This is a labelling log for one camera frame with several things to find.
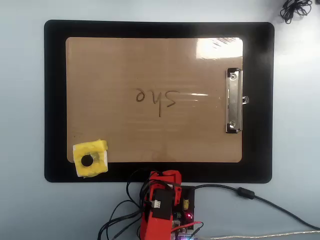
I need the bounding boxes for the tangled black cable bundle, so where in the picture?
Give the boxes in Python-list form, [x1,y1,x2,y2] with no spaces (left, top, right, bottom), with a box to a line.
[279,0,314,25]

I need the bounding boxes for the brown clipboard board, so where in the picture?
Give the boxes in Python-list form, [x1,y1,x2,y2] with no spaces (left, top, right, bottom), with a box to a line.
[65,36,244,164]

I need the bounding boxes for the red wire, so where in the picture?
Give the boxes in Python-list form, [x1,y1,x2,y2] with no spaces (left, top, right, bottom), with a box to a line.
[171,220,204,235]

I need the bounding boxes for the black rectangular desk mat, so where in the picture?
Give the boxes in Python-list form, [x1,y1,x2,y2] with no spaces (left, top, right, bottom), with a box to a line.
[43,19,275,184]

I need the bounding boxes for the yellow sponge with black knob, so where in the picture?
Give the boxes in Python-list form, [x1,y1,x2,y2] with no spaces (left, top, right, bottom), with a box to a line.
[72,139,110,179]

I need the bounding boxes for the black robot base with electronics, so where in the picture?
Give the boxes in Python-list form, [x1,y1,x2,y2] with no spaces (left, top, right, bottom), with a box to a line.
[171,185,196,240]

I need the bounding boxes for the black servo cables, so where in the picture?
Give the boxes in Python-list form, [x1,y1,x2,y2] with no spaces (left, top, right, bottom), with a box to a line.
[97,168,154,240]

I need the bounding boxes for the metal clipboard clip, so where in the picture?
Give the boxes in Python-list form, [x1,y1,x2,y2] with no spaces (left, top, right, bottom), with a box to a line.
[225,67,250,134]

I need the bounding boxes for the black power cable with ferrite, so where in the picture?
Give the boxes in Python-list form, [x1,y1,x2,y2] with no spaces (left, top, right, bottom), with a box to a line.
[192,184,320,231]

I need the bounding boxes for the silver USB cable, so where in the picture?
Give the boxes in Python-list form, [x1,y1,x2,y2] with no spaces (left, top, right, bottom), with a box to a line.
[193,230,320,240]

